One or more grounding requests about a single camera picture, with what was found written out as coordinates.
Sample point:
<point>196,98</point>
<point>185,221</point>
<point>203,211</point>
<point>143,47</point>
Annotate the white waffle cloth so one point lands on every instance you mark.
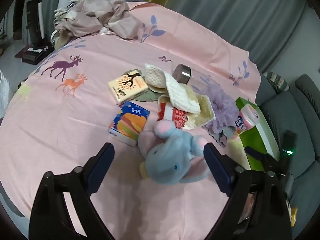
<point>180,92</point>

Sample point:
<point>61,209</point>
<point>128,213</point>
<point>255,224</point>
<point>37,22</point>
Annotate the grey sofa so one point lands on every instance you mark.
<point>287,115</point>

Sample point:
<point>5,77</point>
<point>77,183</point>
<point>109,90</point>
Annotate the purple bath pouf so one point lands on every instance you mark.
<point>222,107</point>

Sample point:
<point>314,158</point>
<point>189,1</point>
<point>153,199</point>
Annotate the crumpled beige cloth pile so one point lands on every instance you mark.
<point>87,15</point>

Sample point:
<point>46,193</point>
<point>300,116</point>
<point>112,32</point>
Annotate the white plastic bag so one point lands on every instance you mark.
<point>5,92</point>

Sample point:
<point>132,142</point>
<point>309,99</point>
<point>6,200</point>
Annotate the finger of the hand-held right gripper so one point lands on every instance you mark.
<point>262,161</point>

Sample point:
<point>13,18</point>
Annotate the yellow towel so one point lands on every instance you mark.
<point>202,110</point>

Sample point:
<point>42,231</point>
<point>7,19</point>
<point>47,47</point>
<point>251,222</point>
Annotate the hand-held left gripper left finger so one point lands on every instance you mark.
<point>97,170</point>

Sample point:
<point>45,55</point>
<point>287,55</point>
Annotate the grey cloth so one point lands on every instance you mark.
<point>226,136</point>

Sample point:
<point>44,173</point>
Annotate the yellow tissue pack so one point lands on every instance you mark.
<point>127,85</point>

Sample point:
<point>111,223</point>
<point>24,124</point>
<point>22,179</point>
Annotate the green cloth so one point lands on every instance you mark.
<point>147,96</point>

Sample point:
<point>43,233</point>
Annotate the pink printed bedsheet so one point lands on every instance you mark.
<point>100,55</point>

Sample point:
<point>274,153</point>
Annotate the glass bottle with metal cap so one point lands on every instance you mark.
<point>182,73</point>

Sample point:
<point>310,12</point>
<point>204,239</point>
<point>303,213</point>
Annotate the blue tissue pack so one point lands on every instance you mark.
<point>130,122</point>

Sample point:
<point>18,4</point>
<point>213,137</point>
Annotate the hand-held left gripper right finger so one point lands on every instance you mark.
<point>217,167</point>

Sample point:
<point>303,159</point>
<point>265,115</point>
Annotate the green box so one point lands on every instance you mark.
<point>265,130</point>

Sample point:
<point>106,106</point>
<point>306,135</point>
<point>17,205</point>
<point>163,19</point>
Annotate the red and white packet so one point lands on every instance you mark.
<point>175,116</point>

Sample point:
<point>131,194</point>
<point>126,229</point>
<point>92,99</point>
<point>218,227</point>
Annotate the striped cushion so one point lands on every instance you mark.
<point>277,80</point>

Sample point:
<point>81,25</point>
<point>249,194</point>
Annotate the blue elephant plush toy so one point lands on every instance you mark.
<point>170,160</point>

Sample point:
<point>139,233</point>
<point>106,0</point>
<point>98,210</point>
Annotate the black upright panel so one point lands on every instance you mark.
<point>33,20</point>

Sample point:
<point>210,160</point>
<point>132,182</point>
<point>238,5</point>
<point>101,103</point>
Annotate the pink lidded jar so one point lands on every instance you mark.
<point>247,117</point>

